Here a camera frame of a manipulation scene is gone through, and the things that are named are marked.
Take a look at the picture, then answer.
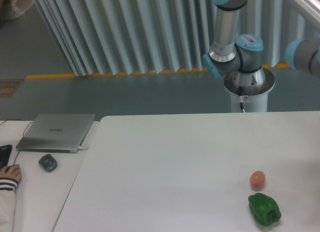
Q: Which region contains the person's hand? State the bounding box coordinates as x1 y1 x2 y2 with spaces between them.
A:
0 164 22 183

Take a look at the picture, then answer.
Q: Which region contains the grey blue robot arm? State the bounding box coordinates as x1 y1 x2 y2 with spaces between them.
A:
203 0 320 77

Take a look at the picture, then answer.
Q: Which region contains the white striped sleeve forearm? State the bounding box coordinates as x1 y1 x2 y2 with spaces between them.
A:
0 178 18 231

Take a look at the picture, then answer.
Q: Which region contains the green bell pepper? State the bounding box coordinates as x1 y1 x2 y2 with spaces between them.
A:
248 192 282 226

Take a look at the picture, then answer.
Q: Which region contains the black keyboard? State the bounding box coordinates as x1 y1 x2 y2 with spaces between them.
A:
0 144 13 169

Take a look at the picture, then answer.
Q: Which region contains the dark grey computer mouse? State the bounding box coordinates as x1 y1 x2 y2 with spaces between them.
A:
38 154 58 172

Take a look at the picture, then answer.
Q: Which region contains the silver closed laptop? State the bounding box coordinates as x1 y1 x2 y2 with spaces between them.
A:
16 114 95 153

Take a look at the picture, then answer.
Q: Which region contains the grey folding partition screen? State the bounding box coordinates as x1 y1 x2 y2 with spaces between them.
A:
29 0 320 77

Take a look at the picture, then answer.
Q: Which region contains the brown egg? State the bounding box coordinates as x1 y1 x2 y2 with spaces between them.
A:
250 171 266 188

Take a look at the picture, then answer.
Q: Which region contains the black mouse cable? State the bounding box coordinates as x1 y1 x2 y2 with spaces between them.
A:
0 119 35 167

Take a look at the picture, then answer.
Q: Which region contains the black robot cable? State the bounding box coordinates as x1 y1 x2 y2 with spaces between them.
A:
237 86 247 114

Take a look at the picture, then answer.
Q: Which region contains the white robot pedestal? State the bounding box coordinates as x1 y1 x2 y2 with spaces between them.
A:
224 68 275 113

